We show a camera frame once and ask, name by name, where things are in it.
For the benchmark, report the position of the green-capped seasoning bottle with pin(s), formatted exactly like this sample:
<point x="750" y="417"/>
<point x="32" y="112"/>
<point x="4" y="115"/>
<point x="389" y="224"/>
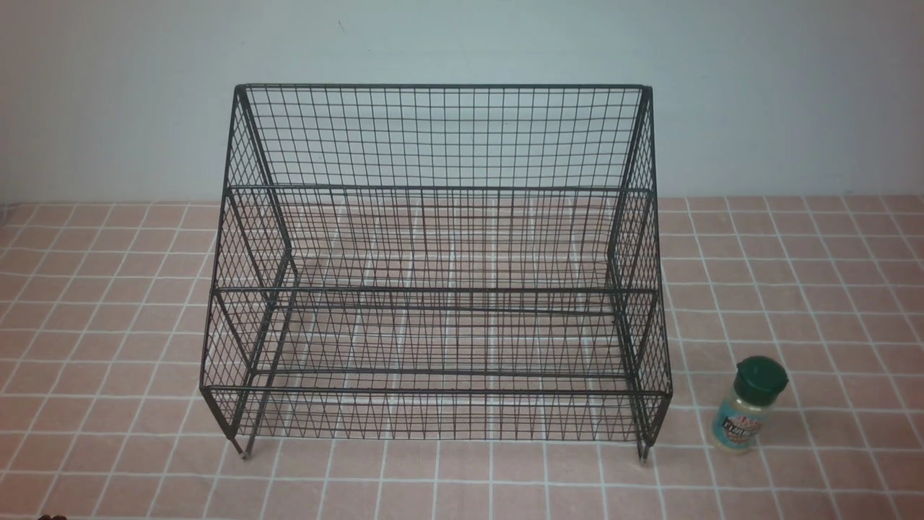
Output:
<point x="758" y="383"/>

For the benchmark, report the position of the black wire mesh shelf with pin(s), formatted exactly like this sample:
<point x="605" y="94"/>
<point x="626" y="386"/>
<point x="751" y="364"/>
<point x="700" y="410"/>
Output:
<point x="475" y="262"/>

